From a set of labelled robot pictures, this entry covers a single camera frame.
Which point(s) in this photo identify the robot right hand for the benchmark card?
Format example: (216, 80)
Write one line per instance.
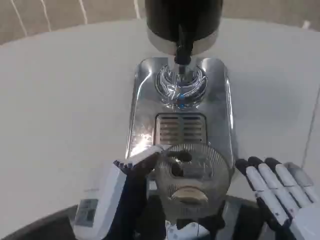
(275, 190)

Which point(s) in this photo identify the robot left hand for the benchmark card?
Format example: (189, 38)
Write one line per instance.
(107, 197)

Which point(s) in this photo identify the clear ribbed glass cup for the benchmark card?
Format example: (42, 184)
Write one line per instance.
(200, 172)

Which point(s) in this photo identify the steel drip tray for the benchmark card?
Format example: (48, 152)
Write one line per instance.
(220, 117)

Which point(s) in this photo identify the slotted drip tray grid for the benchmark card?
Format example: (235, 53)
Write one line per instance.
(181, 128)

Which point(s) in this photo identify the black dispenser tap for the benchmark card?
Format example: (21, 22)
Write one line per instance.
(183, 47)

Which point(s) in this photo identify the small white object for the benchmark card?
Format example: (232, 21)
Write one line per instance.
(306, 24)

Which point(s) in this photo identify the black drink dispenser, silver base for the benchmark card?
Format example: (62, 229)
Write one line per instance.
(162, 22)

